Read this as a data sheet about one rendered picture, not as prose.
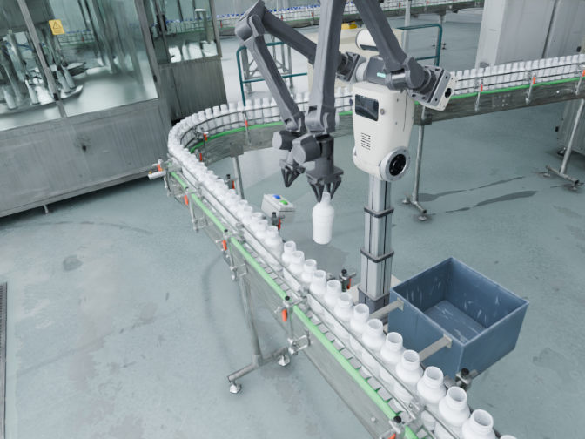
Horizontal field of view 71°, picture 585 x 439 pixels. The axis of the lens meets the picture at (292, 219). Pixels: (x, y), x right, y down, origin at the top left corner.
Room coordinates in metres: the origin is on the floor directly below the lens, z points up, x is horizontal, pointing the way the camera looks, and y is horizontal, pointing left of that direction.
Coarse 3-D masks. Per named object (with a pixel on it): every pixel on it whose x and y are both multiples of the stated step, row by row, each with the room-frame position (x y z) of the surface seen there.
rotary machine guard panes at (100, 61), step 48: (0, 0) 3.76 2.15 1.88; (48, 0) 3.92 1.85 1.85; (96, 0) 4.09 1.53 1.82; (0, 48) 3.69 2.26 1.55; (48, 48) 3.86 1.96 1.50; (96, 48) 4.04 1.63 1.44; (144, 48) 4.24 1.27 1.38; (0, 96) 3.62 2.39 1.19; (48, 96) 3.79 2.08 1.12; (96, 96) 3.98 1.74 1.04; (144, 96) 4.18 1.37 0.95
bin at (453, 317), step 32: (416, 288) 1.13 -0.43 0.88; (448, 288) 1.20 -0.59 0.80; (480, 288) 1.09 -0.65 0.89; (416, 320) 0.95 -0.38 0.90; (448, 320) 1.10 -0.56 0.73; (480, 320) 1.07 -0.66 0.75; (512, 320) 0.91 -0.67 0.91; (416, 352) 0.94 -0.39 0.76; (448, 352) 0.84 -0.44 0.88; (480, 352) 0.84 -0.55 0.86
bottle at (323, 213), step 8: (328, 200) 1.10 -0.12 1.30; (320, 208) 1.09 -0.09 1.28; (328, 208) 1.09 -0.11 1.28; (320, 216) 1.08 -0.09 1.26; (328, 216) 1.08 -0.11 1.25; (320, 224) 1.08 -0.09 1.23; (328, 224) 1.08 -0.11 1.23; (320, 232) 1.08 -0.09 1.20; (328, 232) 1.08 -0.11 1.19; (320, 240) 1.08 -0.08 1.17; (328, 240) 1.08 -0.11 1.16
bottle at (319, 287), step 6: (318, 270) 0.93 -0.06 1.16; (318, 276) 0.93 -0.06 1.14; (324, 276) 0.90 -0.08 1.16; (312, 282) 0.93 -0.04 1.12; (318, 282) 0.90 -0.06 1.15; (324, 282) 0.90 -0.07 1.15; (312, 288) 0.90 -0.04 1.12; (318, 288) 0.90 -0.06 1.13; (324, 288) 0.89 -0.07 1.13; (318, 294) 0.89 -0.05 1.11; (312, 300) 0.90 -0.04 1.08; (312, 306) 0.91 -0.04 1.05; (318, 306) 0.89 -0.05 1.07; (318, 312) 0.89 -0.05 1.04; (324, 312) 0.89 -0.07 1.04; (324, 318) 0.89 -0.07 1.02
